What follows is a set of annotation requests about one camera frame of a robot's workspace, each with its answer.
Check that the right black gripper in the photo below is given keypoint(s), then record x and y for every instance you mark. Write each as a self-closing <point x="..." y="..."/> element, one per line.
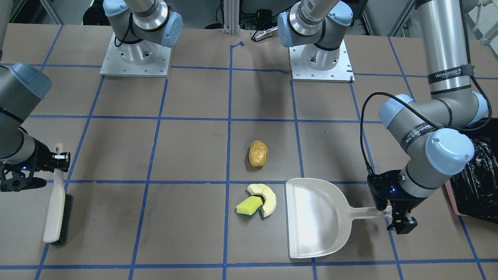
<point x="37" y="156"/>

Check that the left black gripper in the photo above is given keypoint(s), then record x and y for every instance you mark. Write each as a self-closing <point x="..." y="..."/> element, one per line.
<point x="401" y="203"/>

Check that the beige hand brush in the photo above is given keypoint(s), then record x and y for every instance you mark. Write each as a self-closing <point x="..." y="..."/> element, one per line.
<point x="59" y="210"/>

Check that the beige plastic dustpan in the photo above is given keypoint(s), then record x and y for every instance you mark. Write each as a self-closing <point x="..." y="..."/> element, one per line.
<point x="320" y="218"/>

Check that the pale pumpkin slice toy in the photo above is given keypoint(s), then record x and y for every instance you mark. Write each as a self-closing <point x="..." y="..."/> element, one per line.
<point x="269" y="204"/>

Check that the yellow green sponge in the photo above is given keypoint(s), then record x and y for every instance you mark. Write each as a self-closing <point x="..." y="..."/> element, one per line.
<point x="249" y="206"/>

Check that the orange potato toy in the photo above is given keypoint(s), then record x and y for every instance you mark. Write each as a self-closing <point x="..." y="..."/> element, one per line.
<point x="258" y="153"/>

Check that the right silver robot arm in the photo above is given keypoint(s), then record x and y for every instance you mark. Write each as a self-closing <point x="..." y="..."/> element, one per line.
<point x="140" y="27"/>

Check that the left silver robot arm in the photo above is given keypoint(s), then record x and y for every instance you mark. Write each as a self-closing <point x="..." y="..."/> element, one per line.
<point x="431" y="132"/>

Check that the black lined trash bin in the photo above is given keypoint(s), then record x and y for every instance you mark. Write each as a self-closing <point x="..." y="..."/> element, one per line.
<point x="473" y="192"/>

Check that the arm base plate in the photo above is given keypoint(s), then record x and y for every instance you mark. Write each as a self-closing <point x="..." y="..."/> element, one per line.
<point x="143" y="59"/>
<point x="310" y="64"/>

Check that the aluminium frame post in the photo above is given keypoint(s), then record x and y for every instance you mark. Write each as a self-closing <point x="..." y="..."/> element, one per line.
<point x="231" y="17"/>

